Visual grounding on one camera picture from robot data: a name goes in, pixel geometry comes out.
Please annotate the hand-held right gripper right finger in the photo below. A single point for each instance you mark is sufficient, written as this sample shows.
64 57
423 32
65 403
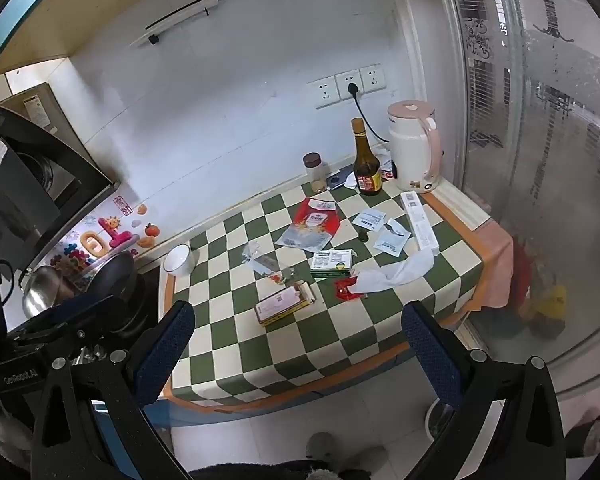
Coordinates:
434 355

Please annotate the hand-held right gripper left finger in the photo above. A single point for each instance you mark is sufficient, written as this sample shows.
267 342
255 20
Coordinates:
166 352

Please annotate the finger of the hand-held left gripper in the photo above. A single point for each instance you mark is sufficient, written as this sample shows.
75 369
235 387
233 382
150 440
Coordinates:
80 306

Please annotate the grey trash bin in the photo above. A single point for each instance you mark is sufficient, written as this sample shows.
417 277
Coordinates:
436 422

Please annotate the white tissue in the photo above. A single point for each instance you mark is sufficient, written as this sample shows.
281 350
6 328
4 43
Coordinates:
395 275

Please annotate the red wrapper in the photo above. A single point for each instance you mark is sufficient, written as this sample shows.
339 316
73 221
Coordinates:
344 290

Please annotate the pink box yellow edge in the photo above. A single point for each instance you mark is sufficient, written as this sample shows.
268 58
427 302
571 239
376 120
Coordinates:
280 305

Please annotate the long white box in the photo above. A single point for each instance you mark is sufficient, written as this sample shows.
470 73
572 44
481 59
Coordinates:
420 225

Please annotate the torn white sachet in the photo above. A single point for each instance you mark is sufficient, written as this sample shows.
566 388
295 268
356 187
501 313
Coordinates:
399 227

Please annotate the clear plastic wrapper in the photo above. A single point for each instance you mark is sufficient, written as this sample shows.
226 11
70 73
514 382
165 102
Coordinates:
265 262

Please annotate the green white medicine box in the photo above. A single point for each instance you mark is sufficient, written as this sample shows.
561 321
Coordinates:
332 261

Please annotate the red white snack packet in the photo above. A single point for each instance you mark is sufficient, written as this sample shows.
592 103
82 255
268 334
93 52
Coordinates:
310 225

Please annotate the person's left forearm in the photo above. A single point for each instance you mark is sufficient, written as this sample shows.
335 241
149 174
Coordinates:
10 440

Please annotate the steel pot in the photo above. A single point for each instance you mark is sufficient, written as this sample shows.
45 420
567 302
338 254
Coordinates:
45 290

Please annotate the black frying pan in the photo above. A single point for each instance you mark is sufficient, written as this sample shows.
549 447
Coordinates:
115 280

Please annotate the green white checkered tablecloth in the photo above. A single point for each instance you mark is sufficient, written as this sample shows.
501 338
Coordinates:
240 330

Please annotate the white bowl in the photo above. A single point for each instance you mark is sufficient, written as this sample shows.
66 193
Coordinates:
180 262

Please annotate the red bag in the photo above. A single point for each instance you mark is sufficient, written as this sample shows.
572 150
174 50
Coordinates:
522 275

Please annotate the yellow bag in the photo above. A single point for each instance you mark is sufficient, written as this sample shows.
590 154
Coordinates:
552 305

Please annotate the black range hood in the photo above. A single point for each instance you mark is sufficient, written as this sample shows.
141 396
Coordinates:
30 185

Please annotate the small dark object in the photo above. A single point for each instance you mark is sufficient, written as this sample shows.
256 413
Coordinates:
364 236

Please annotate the person's left grey slipper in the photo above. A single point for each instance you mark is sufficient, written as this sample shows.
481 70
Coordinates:
321 446

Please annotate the black bin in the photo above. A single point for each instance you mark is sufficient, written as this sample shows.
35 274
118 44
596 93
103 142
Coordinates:
587 435

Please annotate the white red paper tag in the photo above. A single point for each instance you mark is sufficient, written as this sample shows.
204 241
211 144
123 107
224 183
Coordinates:
386 172

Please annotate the brown glass sauce bottle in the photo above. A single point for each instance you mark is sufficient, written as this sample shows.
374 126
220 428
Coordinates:
366 170

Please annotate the brown metal appliance box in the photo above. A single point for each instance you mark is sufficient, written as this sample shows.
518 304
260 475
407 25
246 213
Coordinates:
40 110

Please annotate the white pink electric kettle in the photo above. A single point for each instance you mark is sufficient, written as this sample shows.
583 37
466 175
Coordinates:
410 150

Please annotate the clear spice jar brown lid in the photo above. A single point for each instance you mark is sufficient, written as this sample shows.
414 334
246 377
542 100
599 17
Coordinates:
316 175

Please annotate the frosted glass sliding door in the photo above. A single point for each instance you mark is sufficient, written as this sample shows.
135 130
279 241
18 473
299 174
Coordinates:
530 160

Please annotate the metal coat stand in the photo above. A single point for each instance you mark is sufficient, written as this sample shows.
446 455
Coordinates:
547 0

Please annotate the colourful wall stickers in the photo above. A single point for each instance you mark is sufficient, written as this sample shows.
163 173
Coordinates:
112 232

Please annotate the white wall socket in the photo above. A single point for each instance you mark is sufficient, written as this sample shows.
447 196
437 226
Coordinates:
326 94
344 80
373 79

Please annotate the wooden wall cabinet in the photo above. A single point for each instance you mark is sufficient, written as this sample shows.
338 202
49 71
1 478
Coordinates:
55 10

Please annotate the black white wall rail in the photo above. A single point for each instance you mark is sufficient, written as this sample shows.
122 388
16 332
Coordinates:
190 10

